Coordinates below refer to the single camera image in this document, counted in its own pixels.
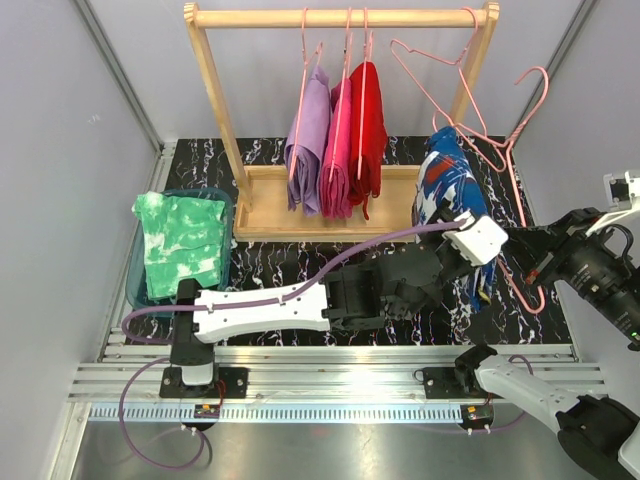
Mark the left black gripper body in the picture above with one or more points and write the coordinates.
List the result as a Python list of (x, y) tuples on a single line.
[(445, 226)]

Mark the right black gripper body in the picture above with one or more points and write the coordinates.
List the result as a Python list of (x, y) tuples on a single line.
[(545, 245)]

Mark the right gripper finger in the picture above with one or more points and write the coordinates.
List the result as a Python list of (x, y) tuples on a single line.
[(541, 269), (529, 243)]

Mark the blue patterned trousers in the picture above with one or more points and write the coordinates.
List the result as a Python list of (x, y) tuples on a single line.
[(446, 187)]

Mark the pink wire hanger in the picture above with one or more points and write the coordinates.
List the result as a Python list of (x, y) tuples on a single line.
[(440, 95)]

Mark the green white trousers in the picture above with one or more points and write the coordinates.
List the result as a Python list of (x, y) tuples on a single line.
[(183, 238)]

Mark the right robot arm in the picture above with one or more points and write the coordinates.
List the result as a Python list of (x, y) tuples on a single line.
[(600, 435)]

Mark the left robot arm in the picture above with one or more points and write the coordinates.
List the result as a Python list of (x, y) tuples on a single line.
[(300, 300)]

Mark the pink folded trousers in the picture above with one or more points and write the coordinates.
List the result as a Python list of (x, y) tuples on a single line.
[(333, 182)]

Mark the pink hanger with red trousers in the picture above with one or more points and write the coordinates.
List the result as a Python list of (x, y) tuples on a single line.
[(366, 56)]

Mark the red folded trousers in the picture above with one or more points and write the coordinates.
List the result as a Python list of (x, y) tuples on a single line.
[(368, 136)]

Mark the pink hanger with lilac trousers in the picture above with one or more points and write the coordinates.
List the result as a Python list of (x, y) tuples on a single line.
[(307, 60)]

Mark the lilac folded trousers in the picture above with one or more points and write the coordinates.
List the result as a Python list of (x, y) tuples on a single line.
[(307, 140)]

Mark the black marble pattern mat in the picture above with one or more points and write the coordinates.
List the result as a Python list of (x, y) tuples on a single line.
[(202, 163)]

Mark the wooden clothes rack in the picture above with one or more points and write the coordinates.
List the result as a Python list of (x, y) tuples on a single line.
[(262, 213)]

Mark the transparent blue plastic bin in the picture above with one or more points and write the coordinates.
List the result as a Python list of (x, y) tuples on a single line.
[(136, 289)]

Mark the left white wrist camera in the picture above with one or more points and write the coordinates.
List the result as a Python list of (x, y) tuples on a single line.
[(478, 239)]

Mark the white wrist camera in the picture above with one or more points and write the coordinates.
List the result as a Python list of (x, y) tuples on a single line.
[(622, 193), (478, 239)]

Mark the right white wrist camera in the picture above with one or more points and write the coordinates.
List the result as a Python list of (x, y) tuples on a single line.
[(622, 193)]

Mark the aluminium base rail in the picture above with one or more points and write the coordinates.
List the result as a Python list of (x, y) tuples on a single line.
[(380, 384)]

